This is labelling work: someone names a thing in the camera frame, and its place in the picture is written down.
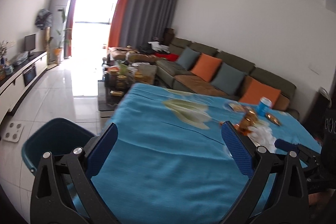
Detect white tissue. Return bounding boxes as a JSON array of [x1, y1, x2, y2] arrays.
[[248, 122, 276, 153]]

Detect gold foil wrapper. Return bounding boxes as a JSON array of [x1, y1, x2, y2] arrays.
[[234, 110, 258, 136]]

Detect teal trash bin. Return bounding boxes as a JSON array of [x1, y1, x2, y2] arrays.
[[22, 118, 95, 175]]

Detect small gold snack packet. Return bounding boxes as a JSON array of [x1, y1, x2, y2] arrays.
[[265, 113, 282, 126]]

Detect blue cup with lid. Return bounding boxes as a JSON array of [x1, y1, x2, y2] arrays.
[[256, 97, 272, 117]]

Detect cracker packet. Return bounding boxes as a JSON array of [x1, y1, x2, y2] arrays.
[[224, 102, 250, 113]]

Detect orange cushion near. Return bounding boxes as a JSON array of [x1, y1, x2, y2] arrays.
[[239, 76, 281, 108]]

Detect orange cushion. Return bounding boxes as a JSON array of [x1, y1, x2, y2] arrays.
[[239, 76, 281, 108], [190, 53, 222, 82]]

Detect white bathroom scale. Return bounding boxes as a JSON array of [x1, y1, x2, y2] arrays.
[[2, 122, 25, 143]]

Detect teal cushion near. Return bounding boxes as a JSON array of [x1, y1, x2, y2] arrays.
[[211, 63, 247, 96]]

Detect teal cushion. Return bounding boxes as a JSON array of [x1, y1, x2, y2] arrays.
[[176, 47, 201, 70], [211, 63, 247, 96]]

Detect blue floral tablecloth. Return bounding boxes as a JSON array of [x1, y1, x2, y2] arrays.
[[67, 82, 322, 224]]

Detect orange cushion far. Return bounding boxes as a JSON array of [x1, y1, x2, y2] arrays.
[[190, 53, 222, 82]]

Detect white black tv cabinet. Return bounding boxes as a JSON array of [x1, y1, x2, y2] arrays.
[[0, 51, 47, 122]]

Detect green brown sectional sofa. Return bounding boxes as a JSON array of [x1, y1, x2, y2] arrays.
[[108, 38, 299, 119]]

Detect teal cushion far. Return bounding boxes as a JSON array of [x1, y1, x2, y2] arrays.
[[176, 47, 201, 70]]

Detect cluttered coffee table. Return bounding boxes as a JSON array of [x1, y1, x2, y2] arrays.
[[97, 47, 158, 122]]

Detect tall green potted plant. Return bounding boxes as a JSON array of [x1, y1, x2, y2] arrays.
[[49, 6, 67, 65]]

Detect small black monitor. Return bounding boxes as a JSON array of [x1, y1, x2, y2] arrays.
[[24, 34, 36, 56]]

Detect grey orange curtain right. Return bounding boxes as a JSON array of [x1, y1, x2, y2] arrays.
[[108, 0, 178, 48]]

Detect white standing air conditioner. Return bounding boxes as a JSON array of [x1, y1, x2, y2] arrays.
[[50, 0, 71, 62]]

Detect curtain left of window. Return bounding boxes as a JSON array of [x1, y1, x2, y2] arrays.
[[59, 0, 84, 59]]

